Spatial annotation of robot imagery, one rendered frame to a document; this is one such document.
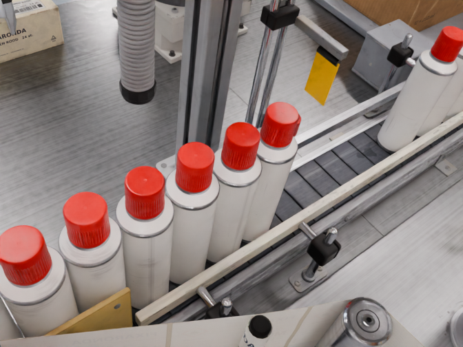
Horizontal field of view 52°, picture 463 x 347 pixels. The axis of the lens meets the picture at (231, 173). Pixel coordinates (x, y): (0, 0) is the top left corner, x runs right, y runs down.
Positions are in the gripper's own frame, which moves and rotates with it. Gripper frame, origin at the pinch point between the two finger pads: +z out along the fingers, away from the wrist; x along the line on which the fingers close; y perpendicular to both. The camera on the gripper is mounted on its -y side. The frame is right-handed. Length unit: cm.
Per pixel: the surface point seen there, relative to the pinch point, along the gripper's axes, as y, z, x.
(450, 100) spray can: -43, -8, 63
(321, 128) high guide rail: -21, -8, 56
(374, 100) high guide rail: -32, -8, 56
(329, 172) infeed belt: -24, 0, 58
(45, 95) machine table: 1.1, 5.4, 17.4
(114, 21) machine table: -19.6, 5.3, 4.4
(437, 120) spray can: -43, -4, 63
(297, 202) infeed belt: -16, 0, 60
